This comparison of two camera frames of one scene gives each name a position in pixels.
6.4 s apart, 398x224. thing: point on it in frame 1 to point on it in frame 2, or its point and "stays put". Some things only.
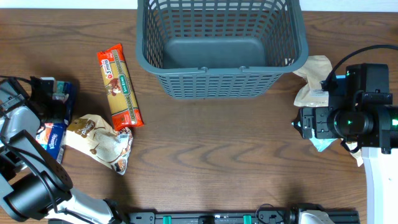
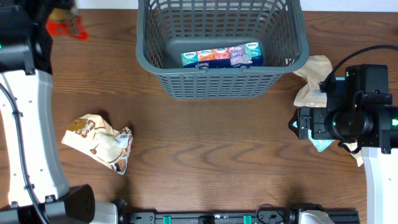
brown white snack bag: [357, 155] stays put
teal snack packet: [320, 144] stays put
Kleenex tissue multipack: [51, 137] to [245, 55]
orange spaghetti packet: [125, 108] to [64, 22]
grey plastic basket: [221, 48] stays put
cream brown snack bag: [91, 134] stays put
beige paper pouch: [311, 93] stays put
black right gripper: [320, 116] stays put
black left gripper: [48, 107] to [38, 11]
